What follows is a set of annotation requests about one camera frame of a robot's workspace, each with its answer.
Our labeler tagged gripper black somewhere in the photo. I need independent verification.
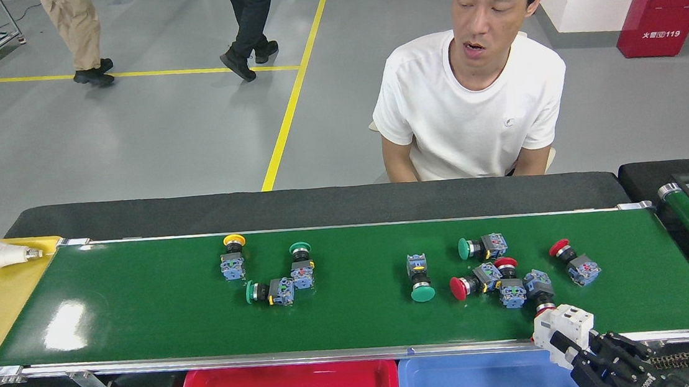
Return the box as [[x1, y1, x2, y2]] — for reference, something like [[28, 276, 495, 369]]
[[545, 318, 689, 387]]

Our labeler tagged white circuit breaker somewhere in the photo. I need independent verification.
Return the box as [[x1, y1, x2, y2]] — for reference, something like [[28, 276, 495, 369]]
[[530, 301, 599, 372]]

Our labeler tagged red push button switch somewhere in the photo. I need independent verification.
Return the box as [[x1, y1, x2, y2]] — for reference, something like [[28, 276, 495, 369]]
[[547, 235, 604, 291], [521, 267, 558, 319], [447, 262, 506, 303], [492, 255, 529, 311]]

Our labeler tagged yellow push button switch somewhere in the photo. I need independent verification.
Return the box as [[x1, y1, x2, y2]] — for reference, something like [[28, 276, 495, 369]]
[[217, 233, 250, 283]]

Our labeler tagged green push button switch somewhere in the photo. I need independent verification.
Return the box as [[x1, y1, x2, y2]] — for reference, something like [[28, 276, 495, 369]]
[[456, 231, 511, 264], [287, 240, 318, 292], [244, 276, 298, 311], [405, 252, 437, 305]]

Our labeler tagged long green belt conveyor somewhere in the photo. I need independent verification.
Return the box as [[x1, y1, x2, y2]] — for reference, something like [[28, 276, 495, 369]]
[[0, 183, 689, 387]]

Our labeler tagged blue plastic bin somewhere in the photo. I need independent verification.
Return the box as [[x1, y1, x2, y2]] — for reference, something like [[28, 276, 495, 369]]
[[396, 342, 586, 387]]

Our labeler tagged short black table cover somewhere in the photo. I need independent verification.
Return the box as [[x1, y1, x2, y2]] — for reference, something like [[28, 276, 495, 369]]
[[618, 157, 689, 207]]

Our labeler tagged long black table cover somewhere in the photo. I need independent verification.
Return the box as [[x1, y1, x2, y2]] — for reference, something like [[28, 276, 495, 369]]
[[2, 155, 633, 262]]

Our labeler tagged seated person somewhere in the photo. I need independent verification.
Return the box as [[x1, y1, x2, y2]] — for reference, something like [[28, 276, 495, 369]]
[[362, 0, 577, 190]]

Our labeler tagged standing person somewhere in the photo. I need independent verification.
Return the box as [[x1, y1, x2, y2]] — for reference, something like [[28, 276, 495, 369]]
[[40, 0, 117, 92], [214, 0, 283, 85]]

